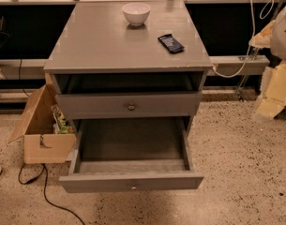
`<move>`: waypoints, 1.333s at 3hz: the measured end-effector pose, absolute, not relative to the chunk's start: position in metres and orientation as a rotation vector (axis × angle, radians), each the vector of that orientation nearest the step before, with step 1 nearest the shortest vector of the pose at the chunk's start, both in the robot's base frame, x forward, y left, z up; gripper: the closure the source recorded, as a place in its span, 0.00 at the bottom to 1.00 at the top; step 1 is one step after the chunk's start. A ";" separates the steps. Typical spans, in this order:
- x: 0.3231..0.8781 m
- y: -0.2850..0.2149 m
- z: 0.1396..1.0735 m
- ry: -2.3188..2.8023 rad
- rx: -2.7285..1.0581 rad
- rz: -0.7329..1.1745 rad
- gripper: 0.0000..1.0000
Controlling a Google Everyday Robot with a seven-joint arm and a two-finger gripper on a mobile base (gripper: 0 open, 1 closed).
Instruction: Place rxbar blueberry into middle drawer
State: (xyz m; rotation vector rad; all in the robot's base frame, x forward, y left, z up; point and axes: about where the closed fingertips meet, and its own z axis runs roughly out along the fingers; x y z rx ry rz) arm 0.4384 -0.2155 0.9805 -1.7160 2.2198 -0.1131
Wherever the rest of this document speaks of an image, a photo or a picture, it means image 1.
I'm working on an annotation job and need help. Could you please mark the white ceramic bowl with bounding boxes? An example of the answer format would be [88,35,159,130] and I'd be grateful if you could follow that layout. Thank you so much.
[122,3,151,26]

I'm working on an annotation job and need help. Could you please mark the metal stand pole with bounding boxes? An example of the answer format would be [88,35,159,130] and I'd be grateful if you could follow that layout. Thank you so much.
[234,0,286,101]

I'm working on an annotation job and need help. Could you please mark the white hanging cable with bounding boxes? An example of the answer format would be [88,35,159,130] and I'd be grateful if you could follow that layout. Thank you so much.
[211,0,276,79]

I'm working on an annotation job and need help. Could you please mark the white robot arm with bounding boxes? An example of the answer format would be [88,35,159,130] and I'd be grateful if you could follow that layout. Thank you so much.
[249,6,286,122]

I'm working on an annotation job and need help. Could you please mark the open cardboard box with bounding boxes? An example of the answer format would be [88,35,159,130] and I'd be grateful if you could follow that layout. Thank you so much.
[9,73,76,164]

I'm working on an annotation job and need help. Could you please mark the black floor cable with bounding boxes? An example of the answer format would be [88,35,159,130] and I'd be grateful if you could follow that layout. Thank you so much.
[18,163,86,225]

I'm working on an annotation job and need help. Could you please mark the green snack packet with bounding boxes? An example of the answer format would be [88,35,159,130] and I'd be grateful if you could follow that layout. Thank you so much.
[51,104,73,134]

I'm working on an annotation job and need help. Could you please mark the grey wooden drawer cabinet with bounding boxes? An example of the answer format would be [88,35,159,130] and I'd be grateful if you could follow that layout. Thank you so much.
[43,0,214,194]

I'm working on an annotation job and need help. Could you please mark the open grey middle drawer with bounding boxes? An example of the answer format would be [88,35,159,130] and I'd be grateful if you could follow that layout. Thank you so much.
[59,117,203,193]

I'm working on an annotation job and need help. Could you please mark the closed grey top drawer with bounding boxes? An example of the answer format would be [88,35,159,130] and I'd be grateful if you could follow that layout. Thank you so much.
[55,92,202,120]

